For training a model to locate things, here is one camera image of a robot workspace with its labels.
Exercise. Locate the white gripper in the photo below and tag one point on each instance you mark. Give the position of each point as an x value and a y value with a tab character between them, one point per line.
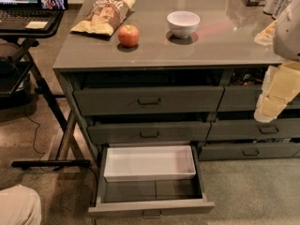
288	35

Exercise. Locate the grey drawer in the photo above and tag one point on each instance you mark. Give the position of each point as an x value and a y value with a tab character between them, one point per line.
150	199
134	100
240	98
251	129
256	150
148	132

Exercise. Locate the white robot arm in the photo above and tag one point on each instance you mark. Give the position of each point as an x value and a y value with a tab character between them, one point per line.
286	38

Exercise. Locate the white can middle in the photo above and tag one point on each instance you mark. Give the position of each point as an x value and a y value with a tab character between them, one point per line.
281	3

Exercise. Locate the white ceramic bowl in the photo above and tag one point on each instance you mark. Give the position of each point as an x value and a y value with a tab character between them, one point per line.
183	23

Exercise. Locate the red apple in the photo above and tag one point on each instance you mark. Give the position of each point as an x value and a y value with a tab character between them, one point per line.
128	35

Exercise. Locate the white rectangular plastic bin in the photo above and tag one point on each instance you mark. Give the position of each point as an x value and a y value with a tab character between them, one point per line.
148	163

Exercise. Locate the yellow brown chip bag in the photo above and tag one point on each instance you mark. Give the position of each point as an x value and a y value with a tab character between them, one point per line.
104	17

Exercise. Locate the black smartphone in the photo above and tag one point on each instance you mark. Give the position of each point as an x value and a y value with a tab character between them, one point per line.
53	4

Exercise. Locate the yellow sticky note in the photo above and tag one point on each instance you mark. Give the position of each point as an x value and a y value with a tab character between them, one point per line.
36	25

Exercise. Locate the black laptop stand cart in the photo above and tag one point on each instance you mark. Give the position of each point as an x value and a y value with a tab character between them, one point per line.
23	63

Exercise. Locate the black laptop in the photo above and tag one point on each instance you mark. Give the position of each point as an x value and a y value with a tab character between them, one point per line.
16	14

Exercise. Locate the grey drawer cabinet frame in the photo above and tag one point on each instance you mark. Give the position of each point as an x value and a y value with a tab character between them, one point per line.
79	78

